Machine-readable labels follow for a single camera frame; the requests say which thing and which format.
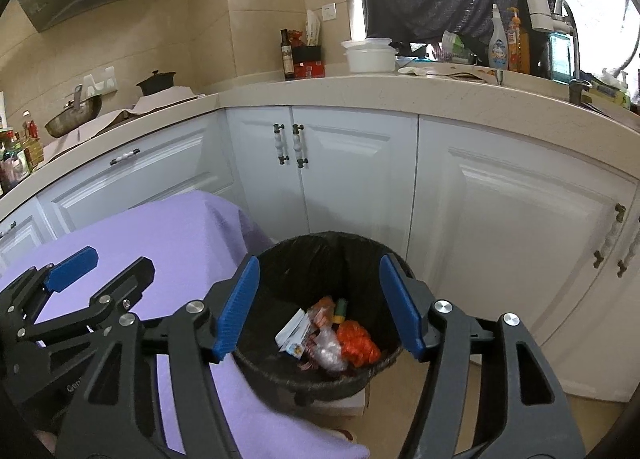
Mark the purple tablecloth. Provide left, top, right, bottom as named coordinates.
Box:
left=0, top=190, right=371, bottom=459

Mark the white blue pouch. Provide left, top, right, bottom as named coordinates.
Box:
left=276, top=309, right=313, bottom=357

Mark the row of condiment bottles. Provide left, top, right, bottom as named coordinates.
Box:
left=0, top=109, right=46, bottom=194

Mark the black utensil holder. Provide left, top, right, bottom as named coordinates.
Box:
left=291, top=45, right=323, bottom=64

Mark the clear orange-printed bag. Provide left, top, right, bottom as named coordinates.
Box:
left=307, top=296, right=336, bottom=330

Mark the beige kitchen countertop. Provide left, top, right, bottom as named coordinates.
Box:
left=0, top=66, right=640, bottom=212

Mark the large red plastic bag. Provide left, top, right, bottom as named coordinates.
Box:
left=336, top=320, right=382, bottom=366

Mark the steel faucet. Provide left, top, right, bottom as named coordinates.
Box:
left=552, top=0, right=593, bottom=104

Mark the green yellow packet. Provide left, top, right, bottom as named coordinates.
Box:
left=582, top=81, right=632, bottom=110

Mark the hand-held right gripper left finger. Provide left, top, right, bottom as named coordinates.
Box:
left=55, top=255, right=261, bottom=459

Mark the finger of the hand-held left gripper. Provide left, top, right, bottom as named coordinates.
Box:
left=0, top=246, right=98, bottom=325
left=20, top=256, right=156, bottom=345

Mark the white plastic container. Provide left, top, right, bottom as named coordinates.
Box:
left=341, top=37, right=397, bottom=74

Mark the white cabinet door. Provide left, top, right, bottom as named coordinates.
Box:
left=291, top=106, right=420, bottom=260
left=0, top=209, right=56, bottom=265
left=407, top=116, right=631, bottom=380
left=530, top=214, right=640, bottom=405
left=225, top=106, right=303, bottom=245

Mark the black trash bin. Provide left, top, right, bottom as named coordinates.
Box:
left=232, top=231, right=418, bottom=407

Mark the green white packet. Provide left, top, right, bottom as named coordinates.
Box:
left=442, top=30, right=473, bottom=64

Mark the white drawer front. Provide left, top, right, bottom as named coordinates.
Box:
left=37, top=116, right=236, bottom=240

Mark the black pot with lid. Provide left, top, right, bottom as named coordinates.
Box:
left=136, top=70, right=177, bottom=96

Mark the white paper bag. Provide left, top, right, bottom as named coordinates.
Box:
left=305, top=9, right=321, bottom=47

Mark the white water filter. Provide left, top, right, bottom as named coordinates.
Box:
left=523, top=0, right=556, bottom=33

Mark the orange dish soap bottle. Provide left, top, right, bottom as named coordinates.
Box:
left=506, top=7, right=531, bottom=74

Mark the clear plastic glove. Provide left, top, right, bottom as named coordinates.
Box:
left=310, top=326, right=348, bottom=372

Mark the dark olive oil bottle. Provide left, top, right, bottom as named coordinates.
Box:
left=280, top=29, right=296, bottom=81

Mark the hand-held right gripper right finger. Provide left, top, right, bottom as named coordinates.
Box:
left=380, top=254, right=586, bottom=459

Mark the steel wok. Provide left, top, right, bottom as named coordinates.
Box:
left=45, top=84, right=103, bottom=138

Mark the white blue spray bottle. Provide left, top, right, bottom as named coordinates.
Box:
left=487, top=4, right=510, bottom=70

